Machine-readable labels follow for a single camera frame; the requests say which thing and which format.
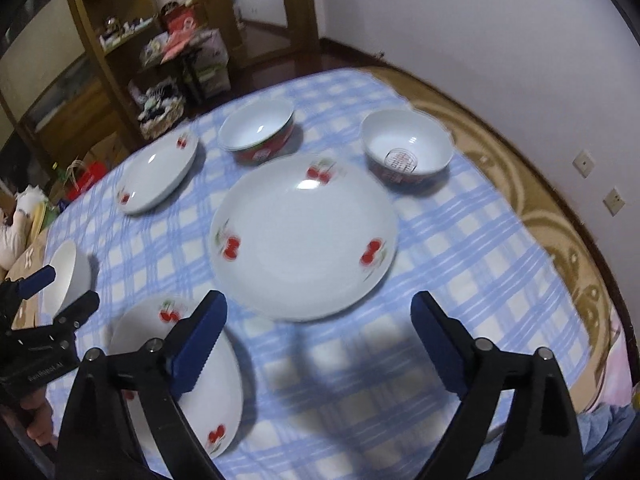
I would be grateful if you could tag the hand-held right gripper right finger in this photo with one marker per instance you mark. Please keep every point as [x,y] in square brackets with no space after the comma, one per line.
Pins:
[440,345]

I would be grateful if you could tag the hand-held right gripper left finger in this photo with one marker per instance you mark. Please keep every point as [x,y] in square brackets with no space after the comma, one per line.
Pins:
[200,345]

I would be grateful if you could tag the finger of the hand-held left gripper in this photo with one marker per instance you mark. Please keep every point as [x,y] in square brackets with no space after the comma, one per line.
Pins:
[80,307]
[37,279]

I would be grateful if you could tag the plain white bowl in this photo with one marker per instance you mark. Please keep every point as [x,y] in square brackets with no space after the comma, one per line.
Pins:
[65,270]

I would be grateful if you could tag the small white cherry plate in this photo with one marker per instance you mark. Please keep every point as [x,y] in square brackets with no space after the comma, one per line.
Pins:
[155,175]
[220,400]

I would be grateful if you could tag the large white cherry plate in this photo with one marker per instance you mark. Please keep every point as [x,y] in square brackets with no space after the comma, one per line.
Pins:
[300,240]

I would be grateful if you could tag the white bowl with red seal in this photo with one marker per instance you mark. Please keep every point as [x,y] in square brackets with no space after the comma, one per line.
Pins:
[400,135]

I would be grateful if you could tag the red patterned bowl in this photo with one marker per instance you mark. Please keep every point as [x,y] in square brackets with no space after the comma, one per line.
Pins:
[255,125]

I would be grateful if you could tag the person's left hand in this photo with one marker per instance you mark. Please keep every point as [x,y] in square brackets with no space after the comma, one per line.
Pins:
[37,417]

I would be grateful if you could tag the white stuffed toy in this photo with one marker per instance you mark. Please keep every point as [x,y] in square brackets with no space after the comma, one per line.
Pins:
[20,220]

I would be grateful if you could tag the blue plaid blanket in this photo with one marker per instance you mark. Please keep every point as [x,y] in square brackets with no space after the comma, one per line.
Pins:
[450,260]

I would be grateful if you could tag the red paper bag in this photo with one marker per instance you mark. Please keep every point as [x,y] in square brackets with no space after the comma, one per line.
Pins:
[87,180]

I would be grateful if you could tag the brown cardboard box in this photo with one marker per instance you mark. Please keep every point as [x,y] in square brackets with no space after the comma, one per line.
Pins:
[107,150]

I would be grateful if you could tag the pink bed sheet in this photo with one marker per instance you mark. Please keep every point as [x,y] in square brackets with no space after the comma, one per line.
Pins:
[624,350]

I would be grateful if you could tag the light blue cloth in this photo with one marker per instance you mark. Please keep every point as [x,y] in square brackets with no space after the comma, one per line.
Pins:
[605,435]

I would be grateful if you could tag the wooden shelf unit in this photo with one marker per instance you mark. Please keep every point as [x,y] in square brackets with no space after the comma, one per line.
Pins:
[75,85]

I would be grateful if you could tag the wicker basket with clothes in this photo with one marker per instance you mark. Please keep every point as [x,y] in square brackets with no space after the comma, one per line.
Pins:
[160,110]

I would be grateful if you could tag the black tripod stand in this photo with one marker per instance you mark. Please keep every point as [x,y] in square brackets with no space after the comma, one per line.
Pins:
[189,67]

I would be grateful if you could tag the stack of printed boxes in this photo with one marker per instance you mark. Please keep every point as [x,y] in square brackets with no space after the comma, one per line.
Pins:
[200,55]

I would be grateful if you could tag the wooden door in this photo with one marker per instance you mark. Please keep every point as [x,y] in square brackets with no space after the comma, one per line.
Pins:
[215,10]

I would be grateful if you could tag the white wall socket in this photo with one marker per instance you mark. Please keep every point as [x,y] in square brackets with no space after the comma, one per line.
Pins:
[614,201]
[582,162]

